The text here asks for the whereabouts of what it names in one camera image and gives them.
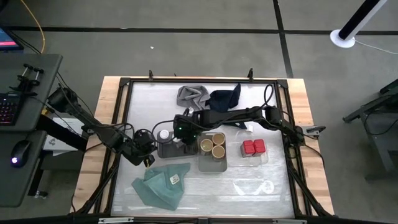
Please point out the red spice tin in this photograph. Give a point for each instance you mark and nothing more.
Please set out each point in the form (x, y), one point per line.
(248, 147)
(260, 146)

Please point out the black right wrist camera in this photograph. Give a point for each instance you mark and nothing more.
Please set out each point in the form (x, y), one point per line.
(182, 124)

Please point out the grey desk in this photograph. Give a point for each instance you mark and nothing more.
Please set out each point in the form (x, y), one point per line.
(37, 77)

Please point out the clear plastic bin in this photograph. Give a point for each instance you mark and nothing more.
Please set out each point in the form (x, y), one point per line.
(236, 158)

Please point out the black computer mouse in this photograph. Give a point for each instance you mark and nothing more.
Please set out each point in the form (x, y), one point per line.
(20, 152)

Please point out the black desk clamp mount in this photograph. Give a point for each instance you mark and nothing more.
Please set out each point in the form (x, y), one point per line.
(29, 82)

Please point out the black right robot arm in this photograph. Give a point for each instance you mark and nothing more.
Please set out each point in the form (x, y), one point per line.
(236, 115)

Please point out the white paper sheet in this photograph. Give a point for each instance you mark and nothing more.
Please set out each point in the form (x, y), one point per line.
(54, 143)

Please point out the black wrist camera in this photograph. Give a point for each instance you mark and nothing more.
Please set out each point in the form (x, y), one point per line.
(182, 124)
(143, 140)

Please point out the light grey item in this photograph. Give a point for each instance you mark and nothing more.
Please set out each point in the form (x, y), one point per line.
(218, 139)

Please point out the navy blue cloth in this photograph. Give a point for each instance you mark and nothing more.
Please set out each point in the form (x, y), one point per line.
(224, 99)

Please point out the black backlit keyboard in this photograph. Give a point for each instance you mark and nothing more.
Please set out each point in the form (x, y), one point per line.
(8, 109)

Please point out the grey cloth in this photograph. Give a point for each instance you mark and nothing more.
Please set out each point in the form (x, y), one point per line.
(192, 96)

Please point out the smoky grey transparent bin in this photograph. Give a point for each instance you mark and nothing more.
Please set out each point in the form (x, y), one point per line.
(169, 151)

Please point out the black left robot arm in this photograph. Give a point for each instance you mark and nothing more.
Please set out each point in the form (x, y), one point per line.
(102, 133)

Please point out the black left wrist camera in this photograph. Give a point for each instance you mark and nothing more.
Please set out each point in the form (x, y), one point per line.
(143, 140)

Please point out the silver metal bracket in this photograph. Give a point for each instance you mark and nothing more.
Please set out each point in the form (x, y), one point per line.
(289, 221)
(115, 220)

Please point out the brown-lid spice jar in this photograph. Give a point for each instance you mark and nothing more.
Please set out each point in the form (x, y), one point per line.
(206, 146)
(218, 152)

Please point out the black pole white round base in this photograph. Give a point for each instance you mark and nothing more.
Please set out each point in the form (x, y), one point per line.
(357, 18)

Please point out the lit computer monitor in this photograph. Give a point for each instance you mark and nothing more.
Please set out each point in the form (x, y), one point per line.
(9, 39)

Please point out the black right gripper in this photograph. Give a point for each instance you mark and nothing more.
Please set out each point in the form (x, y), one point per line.
(194, 126)

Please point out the dark grey metal cart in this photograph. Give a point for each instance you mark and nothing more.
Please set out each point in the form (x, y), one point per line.
(382, 140)

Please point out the black aluminium table frame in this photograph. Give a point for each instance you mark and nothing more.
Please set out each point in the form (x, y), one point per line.
(202, 80)

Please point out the black post on frame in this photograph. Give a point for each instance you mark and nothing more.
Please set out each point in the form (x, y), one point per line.
(151, 75)
(250, 74)

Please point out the teal cloth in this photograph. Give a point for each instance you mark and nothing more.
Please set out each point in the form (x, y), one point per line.
(158, 189)

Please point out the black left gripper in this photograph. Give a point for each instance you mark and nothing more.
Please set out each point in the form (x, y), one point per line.
(137, 156)

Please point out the grey metal bracket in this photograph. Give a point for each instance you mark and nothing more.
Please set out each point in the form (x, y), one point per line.
(315, 129)

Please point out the white plastic bin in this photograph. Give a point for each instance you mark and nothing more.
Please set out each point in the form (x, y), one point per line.
(211, 166)

